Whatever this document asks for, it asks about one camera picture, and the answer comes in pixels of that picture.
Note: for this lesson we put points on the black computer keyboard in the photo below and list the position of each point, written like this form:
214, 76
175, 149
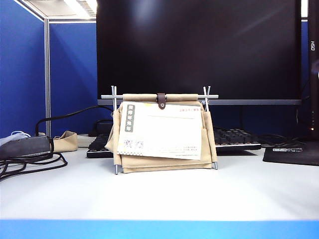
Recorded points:
234, 139

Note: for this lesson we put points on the black monitor with HSD logo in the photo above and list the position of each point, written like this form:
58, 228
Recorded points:
313, 74

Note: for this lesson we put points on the white paper calendar pages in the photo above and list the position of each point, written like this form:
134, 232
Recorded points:
162, 132

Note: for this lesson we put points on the black plug block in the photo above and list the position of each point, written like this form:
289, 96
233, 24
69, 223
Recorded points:
101, 128

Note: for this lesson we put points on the beige cloth calendar holder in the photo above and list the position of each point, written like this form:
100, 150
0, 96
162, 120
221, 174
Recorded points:
159, 164

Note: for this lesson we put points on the black pad with white logo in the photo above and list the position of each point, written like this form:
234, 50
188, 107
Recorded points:
291, 155

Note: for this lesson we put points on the large black computer monitor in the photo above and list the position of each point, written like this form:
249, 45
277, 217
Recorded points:
199, 49

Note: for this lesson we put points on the white face mask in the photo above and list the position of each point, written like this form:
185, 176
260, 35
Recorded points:
15, 136

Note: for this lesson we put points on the white power strip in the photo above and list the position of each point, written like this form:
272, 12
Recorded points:
83, 140

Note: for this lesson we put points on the aluminium partition post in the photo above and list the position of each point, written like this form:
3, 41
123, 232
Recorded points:
47, 74

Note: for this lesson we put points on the beige cloth pouch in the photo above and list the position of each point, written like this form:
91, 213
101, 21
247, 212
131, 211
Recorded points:
66, 142

